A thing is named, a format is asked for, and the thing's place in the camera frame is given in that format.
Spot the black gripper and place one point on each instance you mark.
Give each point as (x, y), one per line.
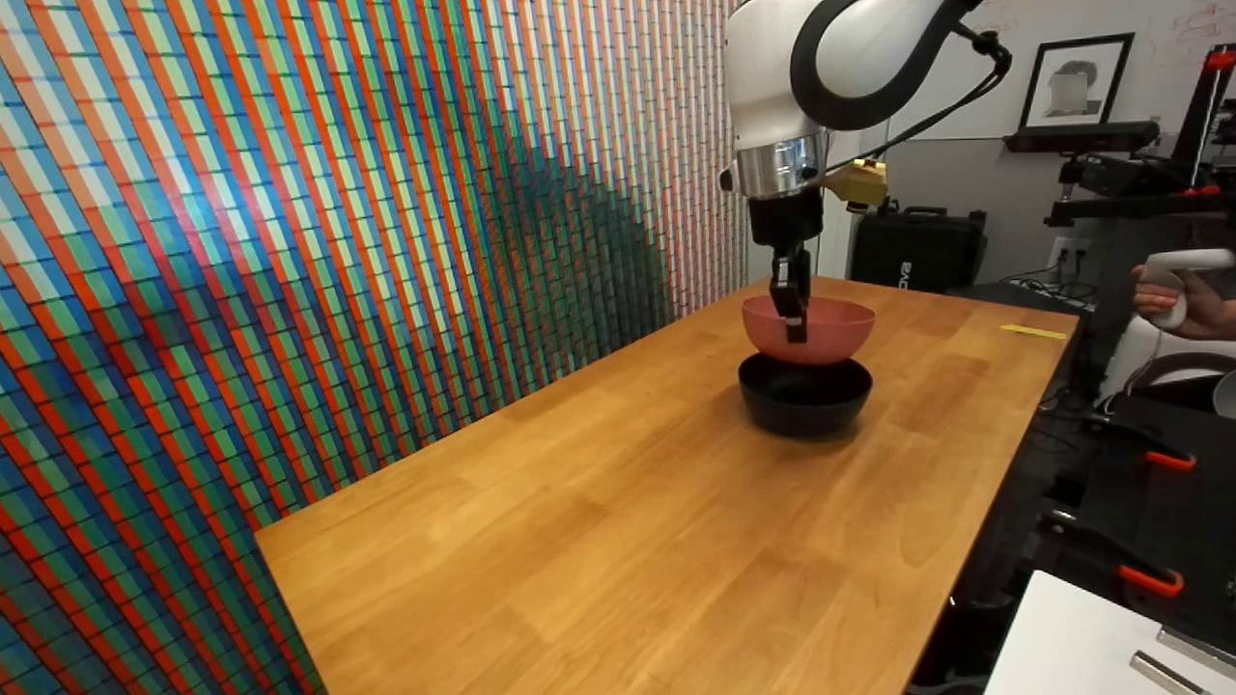
(785, 218)

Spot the pink plastic bowl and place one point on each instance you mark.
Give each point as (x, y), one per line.
(836, 331)

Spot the white handheld controller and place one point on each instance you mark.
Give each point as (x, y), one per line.
(1179, 263)

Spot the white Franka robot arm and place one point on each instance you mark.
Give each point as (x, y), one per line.
(772, 62)

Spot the black bowl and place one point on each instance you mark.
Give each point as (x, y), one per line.
(805, 399)

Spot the person's hand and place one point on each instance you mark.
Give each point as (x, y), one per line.
(1208, 305)

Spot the yellow wrist connector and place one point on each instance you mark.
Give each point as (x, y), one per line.
(860, 184)

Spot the black hard case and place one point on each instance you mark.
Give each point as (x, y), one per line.
(915, 249)

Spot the yellow tape strip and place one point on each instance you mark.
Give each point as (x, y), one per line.
(1036, 335)

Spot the framed portrait picture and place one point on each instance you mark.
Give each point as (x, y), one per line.
(1074, 83)

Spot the white paper sheet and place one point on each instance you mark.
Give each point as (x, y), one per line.
(1066, 641)

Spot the red and black stand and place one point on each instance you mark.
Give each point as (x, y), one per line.
(1209, 116)

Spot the black wall shelf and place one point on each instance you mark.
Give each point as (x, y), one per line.
(1084, 137)

